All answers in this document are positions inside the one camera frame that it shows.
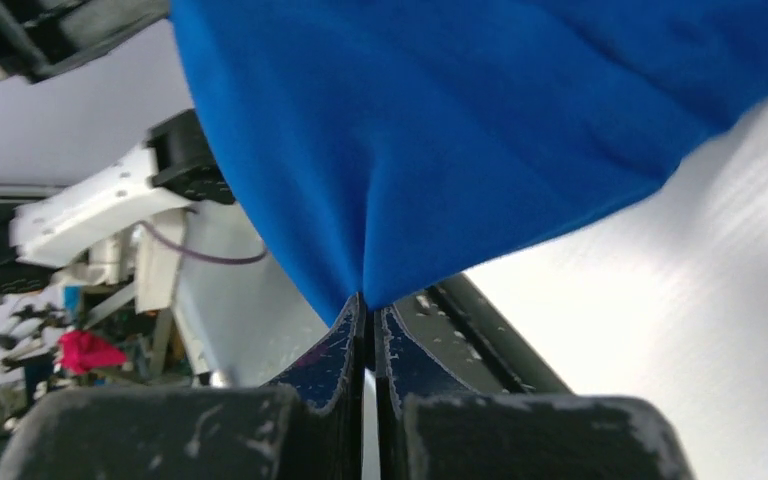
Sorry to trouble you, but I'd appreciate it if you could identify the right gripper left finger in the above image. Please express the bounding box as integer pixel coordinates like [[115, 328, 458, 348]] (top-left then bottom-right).
[[0, 295, 365, 479]]

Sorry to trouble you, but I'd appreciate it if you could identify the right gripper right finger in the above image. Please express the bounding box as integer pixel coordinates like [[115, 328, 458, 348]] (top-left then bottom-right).
[[375, 307, 694, 479]]

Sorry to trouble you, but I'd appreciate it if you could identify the blue panda t shirt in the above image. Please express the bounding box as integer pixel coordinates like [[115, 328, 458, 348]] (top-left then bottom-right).
[[171, 1, 768, 322]]

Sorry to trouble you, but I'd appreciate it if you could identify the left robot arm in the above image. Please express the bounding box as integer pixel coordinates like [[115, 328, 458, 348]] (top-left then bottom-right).
[[0, 110, 235, 295]]

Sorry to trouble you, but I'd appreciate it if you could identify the magenta cloth in background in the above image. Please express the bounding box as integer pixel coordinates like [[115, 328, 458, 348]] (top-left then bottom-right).
[[58, 330, 128, 374]]

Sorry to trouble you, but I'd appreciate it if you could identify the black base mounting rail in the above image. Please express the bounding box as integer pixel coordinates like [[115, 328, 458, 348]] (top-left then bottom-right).
[[395, 273, 572, 394]]

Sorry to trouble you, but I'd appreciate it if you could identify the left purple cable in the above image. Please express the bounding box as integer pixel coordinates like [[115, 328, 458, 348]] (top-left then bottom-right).
[[138, 220, 269, 268]]

